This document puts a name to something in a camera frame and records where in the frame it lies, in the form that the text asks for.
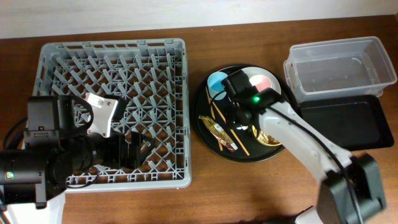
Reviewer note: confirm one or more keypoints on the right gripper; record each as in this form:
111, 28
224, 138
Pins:
233, 117

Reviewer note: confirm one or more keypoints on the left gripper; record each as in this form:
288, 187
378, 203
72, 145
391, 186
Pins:
129, 150

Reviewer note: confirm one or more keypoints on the gold coffee sachet wrapper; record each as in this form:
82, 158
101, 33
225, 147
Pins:
219, 133

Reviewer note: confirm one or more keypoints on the white tissue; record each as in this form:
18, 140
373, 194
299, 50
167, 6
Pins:
242, 127

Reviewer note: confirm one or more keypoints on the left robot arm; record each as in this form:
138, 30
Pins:
64, 134

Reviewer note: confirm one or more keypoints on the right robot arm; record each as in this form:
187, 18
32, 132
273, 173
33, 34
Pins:
351, 188

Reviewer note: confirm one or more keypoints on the grey dishwasher rack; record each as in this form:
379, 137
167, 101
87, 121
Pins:
152, 76

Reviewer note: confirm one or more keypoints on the pink plastic cup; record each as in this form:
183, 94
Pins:
261, 82

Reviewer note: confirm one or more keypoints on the white round plate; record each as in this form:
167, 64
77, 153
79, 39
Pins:
251, 71

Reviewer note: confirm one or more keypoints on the wooden chopstick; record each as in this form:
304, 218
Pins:
232, 131
212, 114

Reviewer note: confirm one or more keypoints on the blue plastic cup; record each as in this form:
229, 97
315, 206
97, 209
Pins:
215, 88

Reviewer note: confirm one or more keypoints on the round black tray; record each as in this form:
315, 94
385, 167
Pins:
199, 106

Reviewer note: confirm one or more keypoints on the yellow bowl with scraps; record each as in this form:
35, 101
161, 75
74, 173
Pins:
264, 138

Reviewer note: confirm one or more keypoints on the black rectangular bin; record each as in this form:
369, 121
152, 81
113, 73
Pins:
354, 122

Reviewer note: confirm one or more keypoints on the clear plastic bin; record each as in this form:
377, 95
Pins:
338, 68

